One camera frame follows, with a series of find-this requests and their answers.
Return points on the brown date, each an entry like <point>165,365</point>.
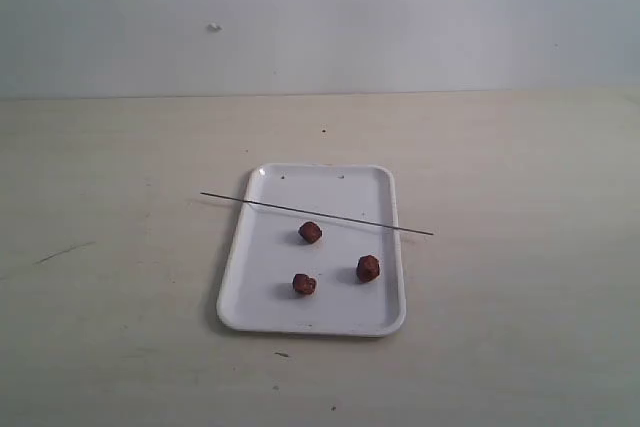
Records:
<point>367,269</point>
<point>304,284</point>
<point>310,232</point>

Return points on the white plastic tray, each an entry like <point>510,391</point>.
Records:
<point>256,293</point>

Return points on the thin metal skewer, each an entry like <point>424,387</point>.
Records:
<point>392,226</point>

